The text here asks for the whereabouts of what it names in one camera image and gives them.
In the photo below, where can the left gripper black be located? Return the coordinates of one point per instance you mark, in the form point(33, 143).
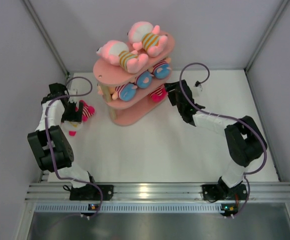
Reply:
point(75, 116)

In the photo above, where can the white glasses plush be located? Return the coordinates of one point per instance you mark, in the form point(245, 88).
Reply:
point(73, 127)
point(158, 94)

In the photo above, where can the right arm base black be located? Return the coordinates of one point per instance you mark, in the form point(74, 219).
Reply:
point(217, 192)

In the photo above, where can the small pink frog plush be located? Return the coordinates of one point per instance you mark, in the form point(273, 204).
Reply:
point(145, 36)

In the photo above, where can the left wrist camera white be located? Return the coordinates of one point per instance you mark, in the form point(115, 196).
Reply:
point(72, 95)

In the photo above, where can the aluminium mounting rail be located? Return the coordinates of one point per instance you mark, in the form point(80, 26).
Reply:
point(188, 192)

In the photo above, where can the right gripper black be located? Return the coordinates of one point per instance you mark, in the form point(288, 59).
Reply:
point(169, 87)

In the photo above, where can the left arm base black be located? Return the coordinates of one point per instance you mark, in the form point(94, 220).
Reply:
point(91, 193)

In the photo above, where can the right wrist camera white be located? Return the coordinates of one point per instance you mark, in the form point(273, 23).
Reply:
point(197, 90)

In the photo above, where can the pink three-tier shelf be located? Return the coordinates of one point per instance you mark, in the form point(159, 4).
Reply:
point(125, 113)

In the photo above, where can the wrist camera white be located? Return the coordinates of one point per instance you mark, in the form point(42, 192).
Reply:
point(197, 90)
point(72, 95)

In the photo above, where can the slotted cable duct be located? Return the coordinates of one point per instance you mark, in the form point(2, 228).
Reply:
point(110, 207)

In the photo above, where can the blue plush on shelf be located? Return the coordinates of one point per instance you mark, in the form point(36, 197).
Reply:
point(124, 92)
point(144, 80)

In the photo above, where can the orange-head blue-body plush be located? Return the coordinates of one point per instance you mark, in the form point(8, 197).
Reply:
point(161, 69)

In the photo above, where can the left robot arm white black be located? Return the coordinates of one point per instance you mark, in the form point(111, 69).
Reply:
point(49, 144)

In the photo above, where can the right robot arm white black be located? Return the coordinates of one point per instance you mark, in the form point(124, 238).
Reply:
point(246, 145)

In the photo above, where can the large pink frog plush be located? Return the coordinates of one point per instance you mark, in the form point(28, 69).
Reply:
point(117, 53)

